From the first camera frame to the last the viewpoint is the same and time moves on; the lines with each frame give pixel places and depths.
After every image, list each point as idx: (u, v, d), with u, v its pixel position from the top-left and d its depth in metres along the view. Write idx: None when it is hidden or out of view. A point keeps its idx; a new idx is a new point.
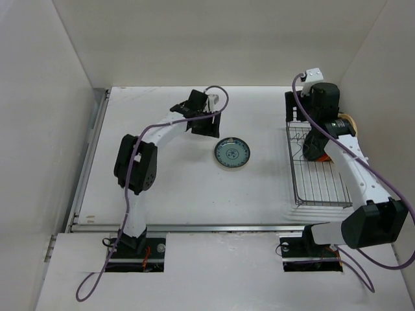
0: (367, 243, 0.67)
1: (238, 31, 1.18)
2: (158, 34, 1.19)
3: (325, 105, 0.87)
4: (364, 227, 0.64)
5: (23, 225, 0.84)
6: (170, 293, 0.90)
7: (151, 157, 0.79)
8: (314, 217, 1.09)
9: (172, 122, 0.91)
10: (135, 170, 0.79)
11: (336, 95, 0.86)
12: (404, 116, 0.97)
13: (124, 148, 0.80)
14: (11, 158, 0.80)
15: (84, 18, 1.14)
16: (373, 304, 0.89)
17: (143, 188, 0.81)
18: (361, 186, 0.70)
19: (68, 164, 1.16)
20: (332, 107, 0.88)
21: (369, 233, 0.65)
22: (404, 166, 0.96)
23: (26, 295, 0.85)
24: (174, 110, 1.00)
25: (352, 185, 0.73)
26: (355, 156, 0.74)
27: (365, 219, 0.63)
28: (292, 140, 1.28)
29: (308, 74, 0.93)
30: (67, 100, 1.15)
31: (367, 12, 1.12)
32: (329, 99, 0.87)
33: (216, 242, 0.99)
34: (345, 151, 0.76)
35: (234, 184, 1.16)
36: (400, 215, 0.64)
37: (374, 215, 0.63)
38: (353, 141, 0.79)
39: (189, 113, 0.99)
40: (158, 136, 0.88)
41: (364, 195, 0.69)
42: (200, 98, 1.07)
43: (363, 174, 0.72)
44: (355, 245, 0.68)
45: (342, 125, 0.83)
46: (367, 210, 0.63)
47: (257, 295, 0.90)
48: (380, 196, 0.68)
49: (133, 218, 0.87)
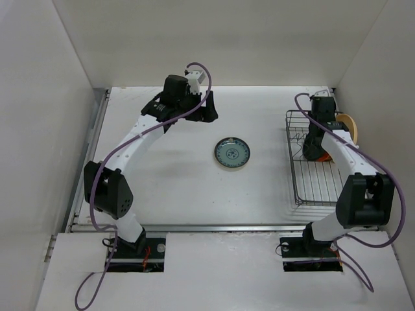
0: (358, 220, 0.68)
1: (238, 31, 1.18)
2: (158, 34, 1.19)
3: (321, 109, 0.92)
4: (352, 198, 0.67)
5: (23, 226, 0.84)
6: (170, 293, 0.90)
7: (116, 186, 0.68)
8: (314, 216, 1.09)
9: (141, 133, 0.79)
10: (105, 199, 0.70)
11: (332, 102, 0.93)
12: (405, 116, 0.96)
13: (89, 175, 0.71)
14: (11, 158, 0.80)
15: (84, 18, 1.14)
16: (373, 304, 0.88)
17: (118, 216, 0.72)
18: (351, 164, 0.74)
19: (68, 164, 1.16)
20: (329, 112, 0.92)
21: (359, 206, 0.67)
22: (403, 165, 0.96)
23: (26, 295, 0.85)
24: (144, 111, 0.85)
25: (344, 168, 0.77)
26: (345, 142, 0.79)
27: (353, 187, 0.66)
28: (292, 140, 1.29)
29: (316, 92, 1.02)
30: (67, 100, 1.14)
31: (367, 11, 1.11)
32: (325, 104, 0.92)
33: (216, 242, 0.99)
34: (336, 139, 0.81)
35: (234, 184, 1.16)
36: (388, 188, 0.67)
37: (362, 184, 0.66)
38: (345, 135, 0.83)
39: (165, 112, 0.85)
40: (126, 156, 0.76)
41: (353, 170, 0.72)
42: (176, 90, 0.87)
43: (353, 155, 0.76)
44: (347, 221, 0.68)
45: (336, 124, 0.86)
46: (355, 179, 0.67)
47: (258, 296, 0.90)
48: (369, 172, 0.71)
49: (125, 231, 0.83)
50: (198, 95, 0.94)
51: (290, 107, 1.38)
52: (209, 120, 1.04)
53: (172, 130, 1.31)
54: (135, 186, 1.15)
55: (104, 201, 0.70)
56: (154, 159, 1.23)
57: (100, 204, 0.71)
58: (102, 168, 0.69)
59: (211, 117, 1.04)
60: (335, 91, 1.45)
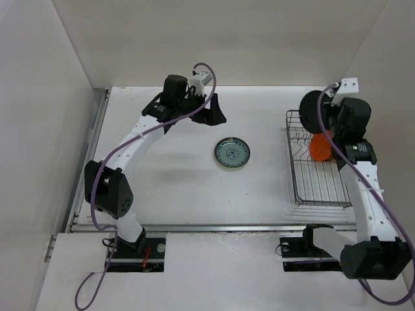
0: (364, 276, 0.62)
1: (238, 31, 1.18)
2: (158, 34, 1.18)
3: (351, 126, 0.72)
4: (363, 262, 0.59)
5: (23, 226, 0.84)
6: (170, 293, 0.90)
7: (117, 186, 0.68)
8: (314, 217, 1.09)
9: (141, 134, 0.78)
10: (105, 198, 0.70)
11: (366, 118, 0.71)
12: (405, 116, 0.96)
13: (88, 174, 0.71)
14: (12, 159, 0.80)
15: (85, 18, 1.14)
16: (373, 305, 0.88)
17: (118, 215, 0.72)
18: (369, 221, 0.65)
19: (68, 164, 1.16)
20: (359, 129, 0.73)
21: (368, 268, 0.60)
22: (403, 166, 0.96)
23: (26, 295, 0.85)
24: (145, 113, 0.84)
25: (360, 216, 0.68)
26: (370, 186, 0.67)
27: (367, 254, 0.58)
28: (292, 140, 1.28)
29: (342, 84, 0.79)
30: (67, 99, 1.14)
31: (367, 12, 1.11)
32: (357, 120, 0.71)
33: (216, 242, 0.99)
34: (358, 179, 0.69)
35: (234, 185, 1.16)
36: (404, 255, 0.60)
37: (377, 252, 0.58)
38: (373, 170, 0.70)
39: (165, 113, 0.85)
40: (126, 155, 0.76)
41: (369, 230, 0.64)
42: (176, 91, 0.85)
43: (373, 207, 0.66)
44: (351, 275, 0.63)
45: (363, 149, 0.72)
46: (370, 245, 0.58)
47: (258, 296, 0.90)
48: (387, 234, 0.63)
49: (125, 230, 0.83)
50: (203, 96, 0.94)
51: (290, 107, 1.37)
52: (212, 124, 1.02)
53: (172, 130, 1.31)
54: (135, 186, 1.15)
55: (105, 200, 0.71)
56: (154, 159, 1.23)
57: (101, 203, 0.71)
58: (102, 167, 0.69)
59: (211, 121, 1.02)
60: None
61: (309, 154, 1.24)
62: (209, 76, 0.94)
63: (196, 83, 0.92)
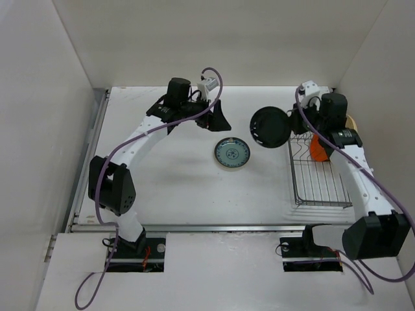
0: (367, 256, 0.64)
1: (238, 31, 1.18)
2: (158, 34, 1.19)
3: (332, 115, 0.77)
4: (364, 240, 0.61)
5: (23, 226, 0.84)
6: (170, 293, 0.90)
7: (122, 181, 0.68)
8: (314, 217, 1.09)
9: (146, 132, 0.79)
10: (109, 194, 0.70)
11: (345, 105, 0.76)
12: (405, 116, 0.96)
13: (93, 171, 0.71)
14: (12, 159, 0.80)
15: (85, 18, 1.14)
16: (373, 305, 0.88)
17: (120, 212, 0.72)
18: (364, 197, 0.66)
19: (68, 164, 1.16)
20: (340, 117, 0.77)
21: (369, 245, 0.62)
22: (403, 166, 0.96)
23: (26, 295, 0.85)
24: (150, 112, 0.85)
25: (355, 197, 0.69)
26: (360, 166, 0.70)
27: (366, 230, 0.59)
28: (292, 140, 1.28)
29: (306, 87, 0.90)
30: (67, 99, 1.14)
31: (367, 11, 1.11)
32: (337, 109, 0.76)
33: (216, 242, 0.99)
34: (348, 160, 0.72)
35: (234, 184, 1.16)
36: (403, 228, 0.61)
37: (377, 228, 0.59)
38: (359, 153, 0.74)
39: (169, 114, 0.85)
40: (131, 152, 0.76)
41: (366, 207, 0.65)
42: (179, 92, 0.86)
43: (367, 184, 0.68)
44: (355, 256, 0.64)
45: (348, 135, 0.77)
46: (368, 221, 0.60)
47: (258, 296, 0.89)
48: (383, 208, 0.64)
49: (126, 229, 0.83)
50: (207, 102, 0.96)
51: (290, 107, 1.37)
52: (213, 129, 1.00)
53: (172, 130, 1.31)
54: (135, 186, 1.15)
55: (108, 197, 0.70)
56: (154, 159, 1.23)
57: (105, 199, 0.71)
58: (107, 163, 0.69)
59: (214, 126, 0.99)
60: (335, 91, 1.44)
61: (309, 154, 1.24)
62: (215, 82, 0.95)
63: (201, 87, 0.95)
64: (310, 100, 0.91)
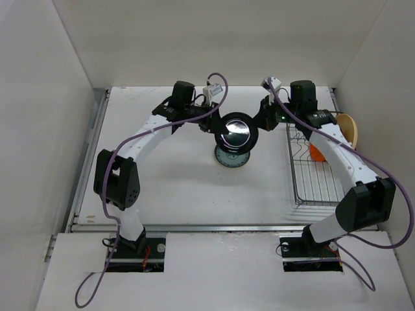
0: (362, 225, 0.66)
1: (238, 32, 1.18)
2: (158, 34, 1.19)
3: (304, 98, 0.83)
4: (357, 209, 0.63)
5: (23, 226, 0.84)
6: (170, 293, 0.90)
7: (129, 173, 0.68)
8: (314, 216, 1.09)
9: (153, 129, 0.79)
10: (113, 187, 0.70)
11: (313, 87, 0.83)
12: (404, 116, 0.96)
13: (99, 166, 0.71)
14: (12, 159, 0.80)
15: (84, 18, 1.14)
16: (373, 304, 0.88)
17: (126, 205, 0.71)
18: (349, 170, 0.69)
19: (68, 164, 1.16)
20: (311, 100, 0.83)
21: (362, 214, 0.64)
22: (403, 165, 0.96)
23: (26, 295, 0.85)
24: (155, 111, 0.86)
25: (340, 172, 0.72)
26: (340, 142, 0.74)
27: (358, 199, 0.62)
28: (292, 140, 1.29)
29: (271, 80, 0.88)
30: (67, 99, 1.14)
31: (367, 11, 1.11)
32: (307, 92, 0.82)
33: (216, 242, 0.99)
34: (328, 138, 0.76)
35: (234, 184, 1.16)
36: (389, 191, 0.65)
37: (366, 195, 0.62)
38: (336, 129, 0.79)
39: (174, 115, 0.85)
40: (137, 147, 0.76)
41: (352, 178, 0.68)
42: (183, 95, 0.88)
43: (349, 158, 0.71)
44: (351, 227, 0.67)
45: (323, 116, 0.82)
46: (358, 190, 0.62)
47: (258, 296, 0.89)
48: (368, 177, 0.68)
49: (127, 228, 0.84)
50: (211, 107, 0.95)
51: None
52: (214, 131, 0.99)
53: None
54: None
55: (114, 190, 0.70)
56: (154, 159, 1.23)
57: (109, 193, 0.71)
58: (114, 157, 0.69)
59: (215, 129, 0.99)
60: (335, 91, 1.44)
61: (309, 154, 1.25)
62: (219, 87, 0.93)
63: (205, 92, 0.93)
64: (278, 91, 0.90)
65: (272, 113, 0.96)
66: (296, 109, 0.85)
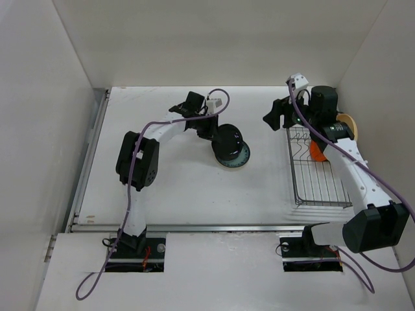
0: (368, 247, 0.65)
1: (238, 32, 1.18)
2: (158, 34, 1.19)
3: (323, 107, 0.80)
4: (366, 232, 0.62)
5: (23, 227, 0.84)
6: (170, 293, 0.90)
7: (154, 153, 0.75)
8: (314, 217, 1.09)
9: (172, 121, 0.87)
10: (136, 167, 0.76)
11: (334, 98, 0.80)
12: (404, 116, 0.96)
13: (126, 144, 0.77)
14: (12, 159, 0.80)
15: (84, 19, 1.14)
16: (373, 305, 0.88)
17: (145, 184, 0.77)
18: (362, 191, 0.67)
19: (68, 164, 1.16)
20: (331, 111, 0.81)
21: (370, 236, 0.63)
22: (403, 166, 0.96)
23: (26, 296, 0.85)
24: (172, 109, 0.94)
25: (352, 190, 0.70)
26: (355, 159, 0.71)
27: (367, 222, 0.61)
28: (292, 140, 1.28)
29: (296, 80, 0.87)
30: (67, 99, 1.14)
31: (367, 11, 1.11)
32: (328, 102, 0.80)
33: (216, 242, 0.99)
34: (343, 155, 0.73)
35: (233, 184, 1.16)
36: (402, 217, 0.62)
37: (376, 219, 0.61)
38: (352, 145, 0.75)
39: (189, 113, 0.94)
40: (159, 133, 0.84)
41: (364, 199, 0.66)
42: (196, 102, 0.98)
43: (362, 177, 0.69)
44: (357, 249, 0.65)
45: (340, 128, 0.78)
46: (368, 214, 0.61)
47: (258, 296, 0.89)
48: (381, 199, 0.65)
49: (133, 218, 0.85)
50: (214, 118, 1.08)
51: None
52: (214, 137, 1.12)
53: None
54: None
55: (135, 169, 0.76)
56: None
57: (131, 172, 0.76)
58: (141, 137, 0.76)
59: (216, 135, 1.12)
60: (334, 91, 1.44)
61: (309, 154, 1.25)
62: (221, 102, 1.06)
63: (209, 104, 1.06)
64: (300, 92, 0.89)
65: (289, 113, 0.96)
66: (313, 116, 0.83)
